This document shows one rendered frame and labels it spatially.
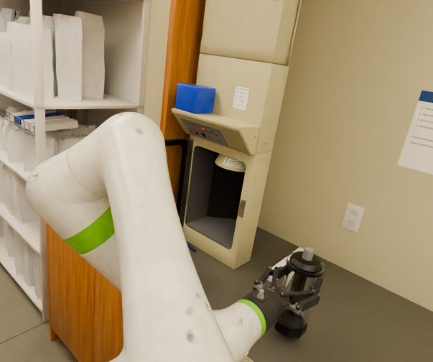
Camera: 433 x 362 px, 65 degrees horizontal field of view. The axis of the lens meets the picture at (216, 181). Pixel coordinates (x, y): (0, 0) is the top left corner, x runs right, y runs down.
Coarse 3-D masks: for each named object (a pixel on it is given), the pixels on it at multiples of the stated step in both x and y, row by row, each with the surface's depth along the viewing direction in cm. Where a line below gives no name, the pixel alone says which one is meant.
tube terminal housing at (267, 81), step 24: (216, 72) 121; (240, 72) 115; (264, 72) 109; (216, 96) 123; (264, 96) 110; (240, 120) 118; (264, 120) 114; (216, 144) 127; (264, 144) 119; (264, 168) 124; (192, 240) 145; (240, 240) 128; (240, 264) 134
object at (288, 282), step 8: (288, 256) 97; (288, 272) 95; (296, 272) 92; (304, 272) 90; (312, 272) 91; (320, 272) 91; (288, 280) 95; (296, 280) 93; (304, 280) 92; (312, 280) 92; (288, 288) 95; (296, 288) 93; (304, 288) 93; (288, 312) 96; (304, 312) 96; (280, 320) 99; (288, 320) 97; (296, 320) 96; (304, 320) 97; (296, 328) 97
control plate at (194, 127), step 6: (186, 120) 122; (186, 126) 127; (192, 126) 123; (198, 126) 120; (204, 126) 117; (192, 132) 128; (198, 132) 124; (204, 132) 121; (210, 132) 118; (216, 132) 115; (204, 138) 126; (210, 138) 122; (216, 138) 119; (222, 138) 116
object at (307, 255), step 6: (300, 252) 97; (306, 252) 93; (312, 252) 93; (294, 258) 94; (300, 258) 94; (306, 258) 94; (312, 258) 95; (318, 258) 96; (294, 264) 93; (300, 264) 92; (306, 264) 92; (312, 264) 92; (318, 264) 92; (306, 270) 91; (312, 270) 91; (318, 270) 92
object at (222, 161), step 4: (220, 156) 131; (224, 156) 129; (216, 160) 133; (220, 160) 130; (224, 160) 129; (228, 160) 128; (232, 160) 127; (236, 160) 127; (220, 164) 129; (224, 164) 128; (228, 164) 127; (232, 164) 127; (236, 164) 127; (240, 164) 127; (244, 164) 127; (224, 168) 128; (228, 168) 127; (232, 168) 127; (236, 168) 127; (240, 168) 127; (244, 168) 127
